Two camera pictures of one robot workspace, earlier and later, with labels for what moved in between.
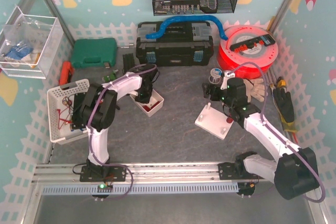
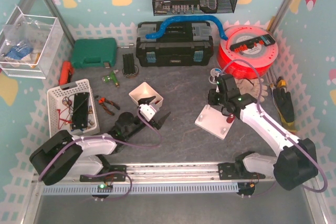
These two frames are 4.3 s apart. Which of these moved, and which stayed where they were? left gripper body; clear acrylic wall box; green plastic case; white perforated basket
Moved: left gripper body
Stayed: clear acrylic wall box; green plastic case; white perforated basket
